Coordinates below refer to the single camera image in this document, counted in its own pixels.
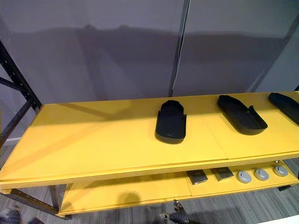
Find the black plastic housing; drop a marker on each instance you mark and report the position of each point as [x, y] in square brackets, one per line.
[171, 123]
[286, 103]
[240, 116]

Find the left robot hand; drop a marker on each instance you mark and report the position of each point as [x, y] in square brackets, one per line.
[16, 215]

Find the black metal rack frame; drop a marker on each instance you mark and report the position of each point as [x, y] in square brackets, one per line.
[14, 70]

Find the grey wall pole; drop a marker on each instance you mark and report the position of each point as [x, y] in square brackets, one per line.
[178, 46]

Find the grey round part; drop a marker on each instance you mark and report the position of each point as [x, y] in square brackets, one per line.
[280, 170]
[261, 174]
[244, 177]

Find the dark flat box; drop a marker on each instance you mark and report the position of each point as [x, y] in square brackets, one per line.
[197, 178]
[222, 175]

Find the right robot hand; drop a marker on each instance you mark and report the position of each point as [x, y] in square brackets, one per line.
[178, 217]

